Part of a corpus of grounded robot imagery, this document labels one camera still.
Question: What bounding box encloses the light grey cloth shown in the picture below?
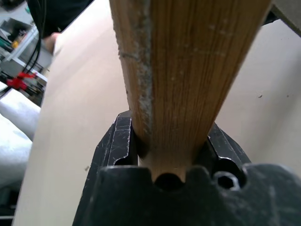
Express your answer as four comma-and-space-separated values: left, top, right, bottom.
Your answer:
0, 94, 42, 188

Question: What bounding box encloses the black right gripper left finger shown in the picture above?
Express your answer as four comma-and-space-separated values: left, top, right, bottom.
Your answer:
71, 112, 139, 226

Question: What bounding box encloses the grey flat board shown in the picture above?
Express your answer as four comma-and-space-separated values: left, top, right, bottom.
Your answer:
264, 0, 301, 38

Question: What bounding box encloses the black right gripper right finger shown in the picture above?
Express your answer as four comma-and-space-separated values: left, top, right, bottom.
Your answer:
206, 121, 252, 192

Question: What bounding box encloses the person's bare hand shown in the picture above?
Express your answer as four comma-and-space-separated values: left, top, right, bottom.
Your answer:
44, 32, 62, 55

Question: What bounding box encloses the wooden block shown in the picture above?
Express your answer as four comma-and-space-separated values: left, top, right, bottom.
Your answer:
109, 0, 273, 184

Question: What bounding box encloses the person in black clothing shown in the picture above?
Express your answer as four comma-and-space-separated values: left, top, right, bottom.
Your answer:
27, 0, 95, 38

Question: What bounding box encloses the red plastic clamp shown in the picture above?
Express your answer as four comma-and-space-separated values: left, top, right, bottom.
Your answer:
6, 72, 38, 90

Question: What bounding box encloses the grey metal equipment rack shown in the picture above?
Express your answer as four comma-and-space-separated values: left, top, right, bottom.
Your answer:
0, 17, 52, 71

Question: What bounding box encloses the black cable bundle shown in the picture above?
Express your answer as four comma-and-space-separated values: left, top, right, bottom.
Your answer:
22, 0, 47, 73

